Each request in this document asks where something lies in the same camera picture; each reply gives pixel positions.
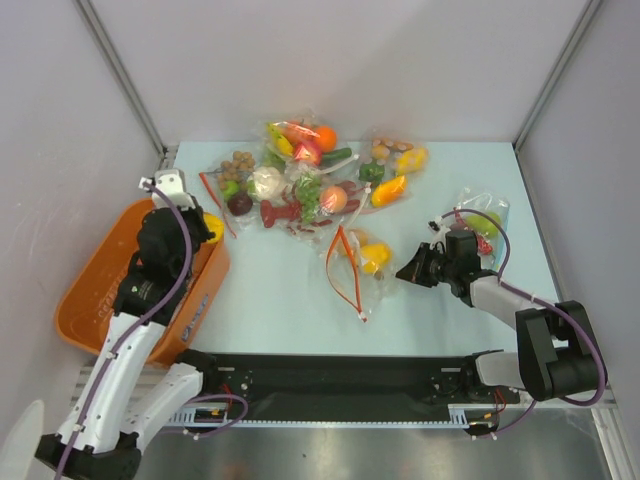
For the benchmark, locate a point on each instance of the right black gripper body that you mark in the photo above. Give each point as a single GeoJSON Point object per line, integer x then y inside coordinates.
{"type": "Point", "coordinates": [426, 266]}

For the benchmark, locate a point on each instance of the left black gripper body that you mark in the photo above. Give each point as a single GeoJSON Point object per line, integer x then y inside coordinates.
{"type": "Point", "coordinates": [197, 230]}

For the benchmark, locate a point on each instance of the yellow fake pepper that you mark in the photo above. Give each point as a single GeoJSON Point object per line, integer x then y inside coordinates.
{"type": "Point", "coordinates": [215, 227]}

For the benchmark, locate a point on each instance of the zip bag with yellow fruit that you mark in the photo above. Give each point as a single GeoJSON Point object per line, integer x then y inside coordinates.
{"type": "Point", "coordinates": [359, 268]}

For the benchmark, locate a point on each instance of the zip bag with green pear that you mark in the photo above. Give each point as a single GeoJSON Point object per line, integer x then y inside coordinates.
{"type": "Point", "coordinates": [480, 209]}

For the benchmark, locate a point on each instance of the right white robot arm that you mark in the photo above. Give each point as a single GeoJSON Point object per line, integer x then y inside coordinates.
{"type": "Point", "coordinates": [557, 356]}

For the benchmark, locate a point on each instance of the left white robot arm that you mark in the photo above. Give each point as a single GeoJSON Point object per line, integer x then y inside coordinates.
{"type": "Point", "coordinates": [126, 401]}

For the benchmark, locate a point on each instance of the zip bag with cauliflower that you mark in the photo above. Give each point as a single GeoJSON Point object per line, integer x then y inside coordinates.
{"type": "Point", "coordinates": [240, 179]}

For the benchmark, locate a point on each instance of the zip bag with yellow peppers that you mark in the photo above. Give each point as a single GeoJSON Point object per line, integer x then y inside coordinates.
{"type": "Point", "coordinates": [390, 162]}

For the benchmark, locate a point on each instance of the zip bag with lobster grapes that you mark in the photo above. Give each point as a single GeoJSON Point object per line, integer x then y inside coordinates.
{"type": "Point", "coordinates": [304, 202]}

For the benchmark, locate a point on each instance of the zip bag with orange top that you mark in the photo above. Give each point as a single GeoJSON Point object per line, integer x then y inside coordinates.
{"type": "Point", "coordinates": [305, 138]}

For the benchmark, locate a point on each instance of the orange plastic basket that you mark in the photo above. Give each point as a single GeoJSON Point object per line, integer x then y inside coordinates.
{"type": "Point", "coordinates": [136, 264]}

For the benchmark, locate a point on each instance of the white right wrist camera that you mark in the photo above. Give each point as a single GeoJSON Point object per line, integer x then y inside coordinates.
{"type": "Point", "coordinates": [439, 229]}

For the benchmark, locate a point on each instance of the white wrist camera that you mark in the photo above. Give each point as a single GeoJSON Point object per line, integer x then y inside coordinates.
{"type": "Point", "coordinates": [171, 184]}
{"type": "Point", "coordinates": [439, 229]}

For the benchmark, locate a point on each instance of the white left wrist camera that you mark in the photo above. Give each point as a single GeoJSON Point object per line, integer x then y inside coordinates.
{"type": "Point", "coordinates": [171, 184]}

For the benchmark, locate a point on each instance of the white cable duct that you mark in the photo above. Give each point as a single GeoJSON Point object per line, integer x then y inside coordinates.
{"type": "Point", "coordinates": [201, 419]}

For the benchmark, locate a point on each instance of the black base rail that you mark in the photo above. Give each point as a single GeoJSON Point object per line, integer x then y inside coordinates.
{"type": "Point", "coordinates": [311, 383]}

